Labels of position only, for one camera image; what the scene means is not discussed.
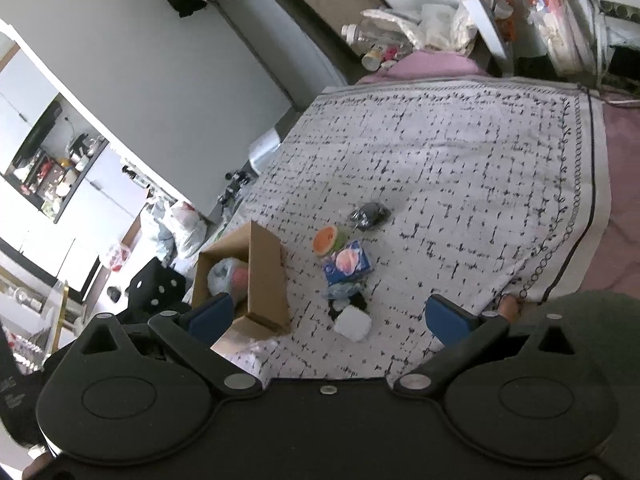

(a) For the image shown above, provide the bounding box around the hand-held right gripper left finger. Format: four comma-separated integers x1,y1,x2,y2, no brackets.
75,292,263,403

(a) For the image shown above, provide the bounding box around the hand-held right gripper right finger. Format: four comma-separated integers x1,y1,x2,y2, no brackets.
393,293,583,403

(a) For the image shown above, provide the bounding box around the cardboard box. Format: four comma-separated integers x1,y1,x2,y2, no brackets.
191,221,292,358

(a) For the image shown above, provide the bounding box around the white square packet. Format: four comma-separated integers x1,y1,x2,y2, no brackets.
332,306,372,343

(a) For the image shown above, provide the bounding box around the clear plastic bag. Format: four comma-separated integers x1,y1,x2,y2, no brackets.
322,282,366,304

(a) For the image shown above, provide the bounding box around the snack packet with picture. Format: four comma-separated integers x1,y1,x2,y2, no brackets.
322,241,373,285

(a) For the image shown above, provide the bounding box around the black item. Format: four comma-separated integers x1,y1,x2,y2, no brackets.
348,201,392,232

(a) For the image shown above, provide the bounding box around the burger plush toy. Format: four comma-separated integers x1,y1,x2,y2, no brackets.
312,226,351,257

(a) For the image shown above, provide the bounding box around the person's left hand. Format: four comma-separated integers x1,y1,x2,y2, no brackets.
22,447,56,480

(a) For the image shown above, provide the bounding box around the grey plush toy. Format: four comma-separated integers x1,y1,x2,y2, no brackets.
207,258,249,302

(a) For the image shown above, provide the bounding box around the black dotted cube cushion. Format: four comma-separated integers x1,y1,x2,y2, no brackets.
125,260,187,323

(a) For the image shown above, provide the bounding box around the white plastic bag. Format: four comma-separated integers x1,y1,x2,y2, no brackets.
169,201,207,258

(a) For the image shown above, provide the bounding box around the grey plastic bag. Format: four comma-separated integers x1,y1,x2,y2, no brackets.
145,205,176,262

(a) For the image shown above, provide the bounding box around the red print plastic bag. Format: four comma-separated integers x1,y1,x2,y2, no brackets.
102,242,132,273

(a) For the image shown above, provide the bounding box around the black tripod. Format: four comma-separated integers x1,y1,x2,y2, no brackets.
220,170,251,206

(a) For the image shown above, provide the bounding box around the black and white printed blanket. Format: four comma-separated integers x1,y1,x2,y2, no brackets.
210,77,613,381

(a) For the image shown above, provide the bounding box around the white trash bin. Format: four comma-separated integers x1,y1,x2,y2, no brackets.
249,130,281,176

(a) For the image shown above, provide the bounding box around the paper cup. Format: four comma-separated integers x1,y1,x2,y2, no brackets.
361,46,388,71

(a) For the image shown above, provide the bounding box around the grey door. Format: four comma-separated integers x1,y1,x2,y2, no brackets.
210,0,351,111

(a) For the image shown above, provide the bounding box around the white kitchen cabinet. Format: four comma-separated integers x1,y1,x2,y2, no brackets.
0,35,151,291

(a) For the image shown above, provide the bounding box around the pile of plastic bags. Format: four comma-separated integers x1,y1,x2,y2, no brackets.
362,4,481,53

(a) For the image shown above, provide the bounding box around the clear plastic bottle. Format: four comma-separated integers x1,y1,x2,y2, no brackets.
341,19,401,53

